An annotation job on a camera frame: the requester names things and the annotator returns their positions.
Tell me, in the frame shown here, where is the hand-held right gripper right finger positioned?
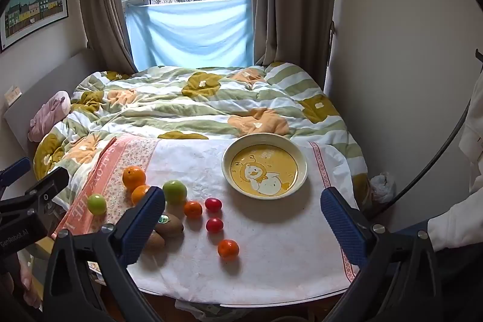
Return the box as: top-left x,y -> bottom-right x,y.
320,187 -> 444,322

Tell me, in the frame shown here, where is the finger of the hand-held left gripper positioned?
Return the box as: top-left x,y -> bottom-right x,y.
0,157 -> 32,196
23,167 -> 71,212

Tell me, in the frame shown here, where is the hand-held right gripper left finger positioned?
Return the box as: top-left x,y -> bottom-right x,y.
42,186 -> 166,322

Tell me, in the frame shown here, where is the brown kiwi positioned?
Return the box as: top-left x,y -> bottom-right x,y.
141,231 -> 166,252

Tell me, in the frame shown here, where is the kiwi with green sticker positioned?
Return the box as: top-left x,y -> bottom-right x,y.
154,212 -> 185,238

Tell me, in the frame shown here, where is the large green apple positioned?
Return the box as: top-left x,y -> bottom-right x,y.
162,179 -> 188,205

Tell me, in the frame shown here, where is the large orange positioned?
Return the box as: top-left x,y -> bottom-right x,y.
122,166 -> 146,190

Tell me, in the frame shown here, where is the small mandarin orange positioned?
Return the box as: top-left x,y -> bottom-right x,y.
218,239 -> 240,260
184,200 -> 203,219
131,185 -> 152,206

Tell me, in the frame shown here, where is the yellow duck print bowl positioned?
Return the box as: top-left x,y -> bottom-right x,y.
221,133 -> 308,199

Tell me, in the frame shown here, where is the person's left hand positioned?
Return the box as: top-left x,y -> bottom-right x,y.
19,263 -> 42,308

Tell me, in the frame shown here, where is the small green apple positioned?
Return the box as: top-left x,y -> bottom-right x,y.
87,194 -> 107,215

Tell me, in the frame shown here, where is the white plastic bag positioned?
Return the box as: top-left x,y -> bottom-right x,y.
370,172 -> 398,204

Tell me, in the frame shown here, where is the pink plush toy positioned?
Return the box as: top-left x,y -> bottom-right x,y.
27,90 -> 72,142

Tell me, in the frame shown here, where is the white pink-bordered tablecloth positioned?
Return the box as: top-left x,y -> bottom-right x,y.
51,135 -> 361,308

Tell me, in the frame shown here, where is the grey headboard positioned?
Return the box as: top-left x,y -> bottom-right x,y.
4,48 -> 99,157

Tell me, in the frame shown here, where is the person's white clothing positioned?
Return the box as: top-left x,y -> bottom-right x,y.
426,73 -> 483,252

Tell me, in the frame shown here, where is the green striped floral blanket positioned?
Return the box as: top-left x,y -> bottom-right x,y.
33,61 -> 372,209

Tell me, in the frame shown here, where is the brown curtain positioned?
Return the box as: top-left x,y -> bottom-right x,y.
245,0 -> 336,89
77,0 -> 136,74

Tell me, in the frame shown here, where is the light blue cloth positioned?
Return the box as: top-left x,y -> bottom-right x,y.
124,0 -> 254,72

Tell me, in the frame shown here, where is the wall socket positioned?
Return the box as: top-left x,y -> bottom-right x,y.
5,85 -> 22,106

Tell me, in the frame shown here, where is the black cable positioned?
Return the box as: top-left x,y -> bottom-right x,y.
372,92 -> 473,221

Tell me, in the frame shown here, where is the framed wall poster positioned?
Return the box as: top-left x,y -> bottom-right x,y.
0,0 -> 69,53

